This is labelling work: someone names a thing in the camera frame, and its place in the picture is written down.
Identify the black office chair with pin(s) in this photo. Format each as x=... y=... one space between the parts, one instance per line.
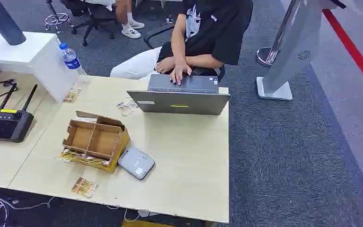
x=95 y=15

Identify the printed cards beside box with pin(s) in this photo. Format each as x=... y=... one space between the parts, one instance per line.
x=66 y=155

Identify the wooden card box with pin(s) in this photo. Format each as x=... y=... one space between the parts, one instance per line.
x=101 y=141

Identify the person's right hand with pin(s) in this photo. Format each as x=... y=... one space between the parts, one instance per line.
x=179 y=71

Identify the person's left hand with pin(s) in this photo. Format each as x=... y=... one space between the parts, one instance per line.
x=165 y=65

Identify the person in white sneakers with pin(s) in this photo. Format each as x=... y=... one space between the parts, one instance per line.
x=130 y=26

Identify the dark grey cylinder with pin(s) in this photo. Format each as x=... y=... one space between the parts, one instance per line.
x=4 y=22

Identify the person in black shirt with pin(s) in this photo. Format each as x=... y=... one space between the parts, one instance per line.
x=219 y=34

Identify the silver kiosk stand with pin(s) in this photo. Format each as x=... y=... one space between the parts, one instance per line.
x=294 y=47

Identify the black remote controller with antennas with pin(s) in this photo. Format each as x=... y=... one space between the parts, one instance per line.
x=7 y=125

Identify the grey flat square device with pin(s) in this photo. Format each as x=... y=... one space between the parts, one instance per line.
x=136 y=163

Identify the clear plastic wrapper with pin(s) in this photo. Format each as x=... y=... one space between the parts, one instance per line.
x=126 y=108

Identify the chrome stanchion post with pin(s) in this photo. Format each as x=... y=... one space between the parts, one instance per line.
x=266 y=56

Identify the grey laptop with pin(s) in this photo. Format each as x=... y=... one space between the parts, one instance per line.
x=181 y=105

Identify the brown printed card stack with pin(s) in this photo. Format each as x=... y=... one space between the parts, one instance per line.
x=71 y=95

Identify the clear water bottle blue cap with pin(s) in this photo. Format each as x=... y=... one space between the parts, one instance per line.
x=71 y=59

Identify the yellow object under desk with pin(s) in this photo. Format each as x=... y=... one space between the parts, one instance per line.
x=143 y=224

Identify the white block cabinet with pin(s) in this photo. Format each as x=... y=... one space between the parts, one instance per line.
x=27 y=50

